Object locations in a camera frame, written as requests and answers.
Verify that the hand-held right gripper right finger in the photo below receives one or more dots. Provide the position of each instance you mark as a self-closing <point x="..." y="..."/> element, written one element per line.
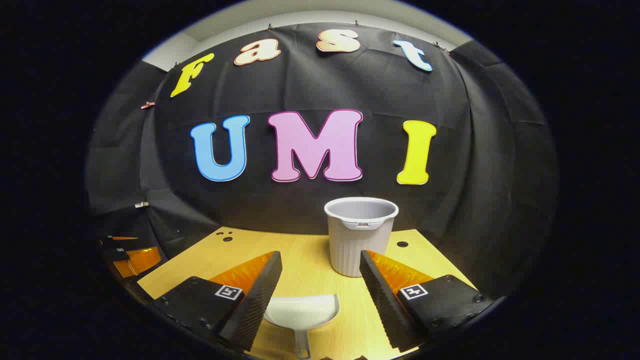
<point x="385" y="305"/>

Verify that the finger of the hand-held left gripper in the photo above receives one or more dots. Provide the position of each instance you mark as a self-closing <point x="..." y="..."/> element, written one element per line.
<point x="142" y="260"/>
<point x="120" y="242"/>

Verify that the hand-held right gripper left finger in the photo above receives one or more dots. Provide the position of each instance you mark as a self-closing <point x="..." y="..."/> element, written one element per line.
<point x="255" y="305"/>

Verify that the white plastic dustpan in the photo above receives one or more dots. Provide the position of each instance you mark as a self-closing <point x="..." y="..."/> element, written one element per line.
<point x="300" y="310"/>

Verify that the white ribbed garbage bin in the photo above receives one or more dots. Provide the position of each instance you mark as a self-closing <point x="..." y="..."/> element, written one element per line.
<point x="357" y="245"/>

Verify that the wooden desktop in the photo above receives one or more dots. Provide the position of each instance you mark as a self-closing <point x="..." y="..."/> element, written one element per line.
<point x="310" y="265"/>

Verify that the silver cloth clip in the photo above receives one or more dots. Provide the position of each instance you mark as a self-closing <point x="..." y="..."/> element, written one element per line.
<point x="141" y="204"/>

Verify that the red cloth clip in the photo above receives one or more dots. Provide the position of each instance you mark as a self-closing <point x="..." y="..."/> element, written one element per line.
<point x="147" y="105"/>

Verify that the black backdrop cloth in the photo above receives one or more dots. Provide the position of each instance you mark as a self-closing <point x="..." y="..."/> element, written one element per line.
<point x="350" y="90"/>

